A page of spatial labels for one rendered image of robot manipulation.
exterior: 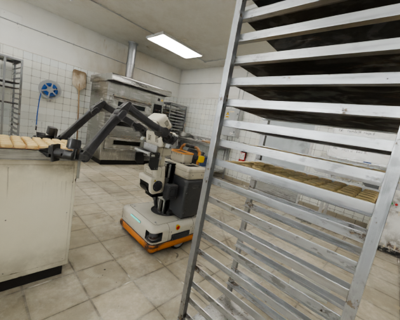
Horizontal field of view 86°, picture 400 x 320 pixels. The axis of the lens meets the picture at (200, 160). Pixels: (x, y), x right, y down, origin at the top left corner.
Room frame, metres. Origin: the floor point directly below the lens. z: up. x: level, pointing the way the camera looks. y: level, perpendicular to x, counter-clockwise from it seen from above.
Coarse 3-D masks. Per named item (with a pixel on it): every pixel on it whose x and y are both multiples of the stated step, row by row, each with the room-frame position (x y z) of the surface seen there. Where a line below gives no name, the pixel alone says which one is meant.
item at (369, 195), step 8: (256, 168) 0.94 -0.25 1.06; (264, 168) 0.98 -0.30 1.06; (272, 168) 1.03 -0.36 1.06; (280, 168) 1.12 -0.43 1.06; (280, 176) 0.82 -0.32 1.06; (288, 176) 0.91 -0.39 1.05; (296, 176) 0.90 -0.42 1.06; (304, 176) 0.95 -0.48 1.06; (312, 176) 1.01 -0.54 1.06; (312, 184) 0.78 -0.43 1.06; (320, 184) 0.83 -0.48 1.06; (328, 184) 0.83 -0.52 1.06; (336, 184) 0.87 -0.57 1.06; (344, 184) 0.93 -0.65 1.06; (344, 192) 0.72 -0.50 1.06; (352, 192) 0.75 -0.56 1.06; (360, 192) 0.80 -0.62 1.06; (368, 192) 0.82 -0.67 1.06; (376, 192) 0.86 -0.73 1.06; (368, 200) 0.65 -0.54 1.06; (376, 200) 0.78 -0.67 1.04
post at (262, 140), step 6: (264, 120) 1.30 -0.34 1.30; (264, 138) 1.29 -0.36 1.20; (258, 144) 1.30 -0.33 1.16; (264, 144) 1.30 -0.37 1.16; (258, 156) 1.29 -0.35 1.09; (252, 180) 1.30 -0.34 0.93; (252, 186) 1.29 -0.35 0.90; (246, 198) 1.30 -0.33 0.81; (246, 210) 1.29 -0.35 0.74; (240, 240) 1.29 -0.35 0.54; (240, 252) 1.30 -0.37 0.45; (234, 264) 1.29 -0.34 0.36; (228, 288) 1.30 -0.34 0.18
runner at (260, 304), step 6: (228, 282) 1.29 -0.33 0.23; (234, 282) 1.27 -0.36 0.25; (234, 288) 1.25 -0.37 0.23; (240, 288) 1.24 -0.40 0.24; (246, 294) 1.21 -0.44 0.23; (252, 300) 1.17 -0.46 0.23; (258, 300) 1.16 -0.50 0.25; (258, 306) 1.13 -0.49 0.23; (264, 306) 1.13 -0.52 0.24; (270, 312) 1.10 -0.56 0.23; (276, 312) 1.08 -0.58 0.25; (276, 318) 1.07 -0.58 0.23; (282, 318) 1.06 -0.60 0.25
